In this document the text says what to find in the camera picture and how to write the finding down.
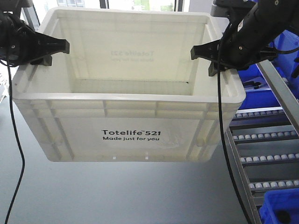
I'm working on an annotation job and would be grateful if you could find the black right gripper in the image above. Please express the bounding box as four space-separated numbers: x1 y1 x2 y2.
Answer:
190 21 278 77

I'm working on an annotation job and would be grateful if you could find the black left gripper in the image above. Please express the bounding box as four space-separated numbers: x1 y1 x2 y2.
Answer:
0 13 70 66

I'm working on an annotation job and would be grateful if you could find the white Totelife plastic bin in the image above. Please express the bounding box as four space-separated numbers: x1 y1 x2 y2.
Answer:
13 7 246 162

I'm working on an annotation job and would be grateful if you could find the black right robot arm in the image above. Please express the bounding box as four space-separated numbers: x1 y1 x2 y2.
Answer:
190 0 299 76

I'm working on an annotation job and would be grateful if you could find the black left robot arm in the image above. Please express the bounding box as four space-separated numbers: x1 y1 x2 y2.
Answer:
0 0 70 67

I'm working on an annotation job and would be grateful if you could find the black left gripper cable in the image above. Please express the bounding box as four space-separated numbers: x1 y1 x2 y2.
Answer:
4 53 26 224

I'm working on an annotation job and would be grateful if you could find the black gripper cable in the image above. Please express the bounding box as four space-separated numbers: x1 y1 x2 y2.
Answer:
216 42 254 224
4 53 26 224

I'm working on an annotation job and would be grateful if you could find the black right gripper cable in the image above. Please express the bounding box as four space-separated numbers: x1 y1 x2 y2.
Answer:
216 42 254 224

